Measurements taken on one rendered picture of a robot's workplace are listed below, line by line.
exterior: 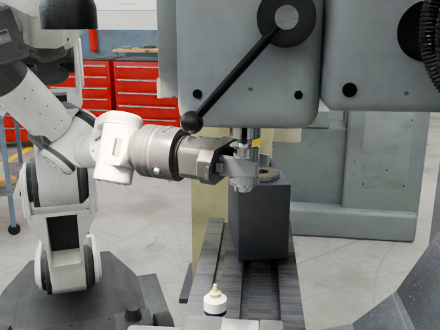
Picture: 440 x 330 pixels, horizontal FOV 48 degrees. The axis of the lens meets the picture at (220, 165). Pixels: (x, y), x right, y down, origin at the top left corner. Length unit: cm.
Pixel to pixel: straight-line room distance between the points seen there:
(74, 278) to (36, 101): 74
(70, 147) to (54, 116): 7
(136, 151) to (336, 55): 35
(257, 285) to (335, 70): 60
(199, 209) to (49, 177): 139
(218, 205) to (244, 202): 152
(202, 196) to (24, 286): 112
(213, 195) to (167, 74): 193
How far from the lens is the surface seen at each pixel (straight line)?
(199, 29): 65
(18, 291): 186
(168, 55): 74
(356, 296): 289
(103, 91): 564
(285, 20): 61
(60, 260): 160
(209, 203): 265
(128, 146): 83
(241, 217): 115
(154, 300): 202
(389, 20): 64
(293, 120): 66
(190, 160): 76
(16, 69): 101
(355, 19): 63
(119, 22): 1011
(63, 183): 141
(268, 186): 113
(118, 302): 171
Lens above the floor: 146
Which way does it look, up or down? 17 degrees down
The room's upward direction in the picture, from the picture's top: straight up
